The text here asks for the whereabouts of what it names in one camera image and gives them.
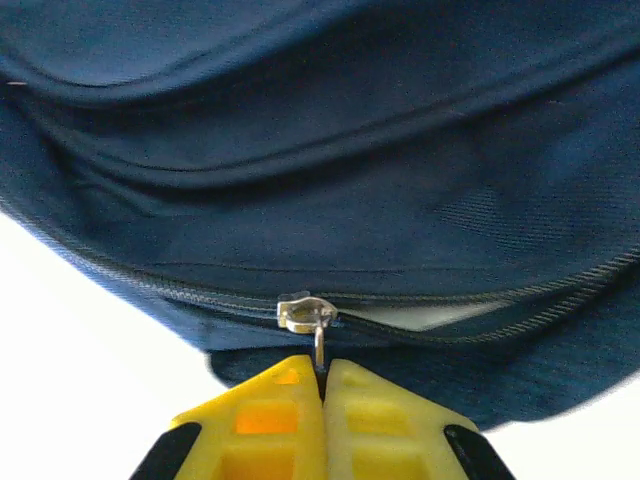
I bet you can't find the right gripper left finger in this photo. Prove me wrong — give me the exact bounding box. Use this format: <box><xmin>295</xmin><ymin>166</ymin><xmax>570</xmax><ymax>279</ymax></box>
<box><xmin>129</xmin><ymin>353</ymin><xmax>328</xmax><ymax>480</ymax></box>

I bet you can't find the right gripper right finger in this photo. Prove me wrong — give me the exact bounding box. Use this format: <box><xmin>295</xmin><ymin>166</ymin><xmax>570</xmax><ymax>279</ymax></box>
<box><xmin>322</xmin><ymin>357</ymin><xmax>516</xmax><ymax>480</ymax></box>

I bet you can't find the navy blue backpack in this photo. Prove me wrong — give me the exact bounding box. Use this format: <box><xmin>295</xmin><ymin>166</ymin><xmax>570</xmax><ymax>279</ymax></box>
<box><xmin>0</xmin><ymin>0</ymin><xmax>640</xmax><ymax>432</ymax></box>

